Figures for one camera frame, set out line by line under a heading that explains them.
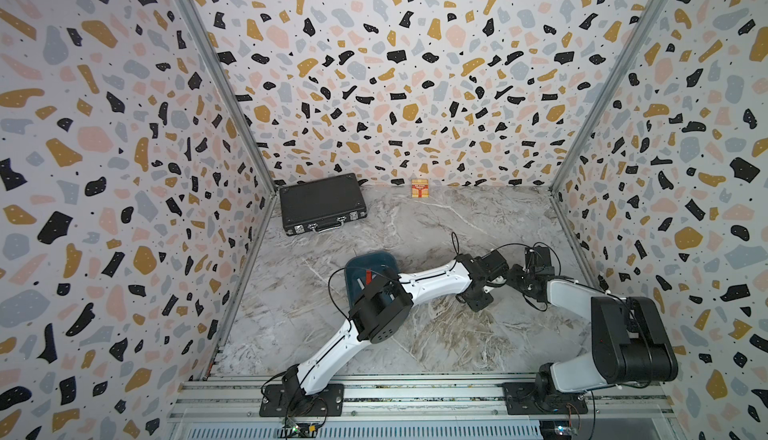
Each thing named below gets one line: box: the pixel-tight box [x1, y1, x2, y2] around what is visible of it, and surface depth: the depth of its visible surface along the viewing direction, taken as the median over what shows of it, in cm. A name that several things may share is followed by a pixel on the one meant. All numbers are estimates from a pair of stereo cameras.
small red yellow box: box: [411, 179, 429, 198], surface depth 123 cm
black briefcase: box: [280, 173, 368, 236], surface depth 112 cm
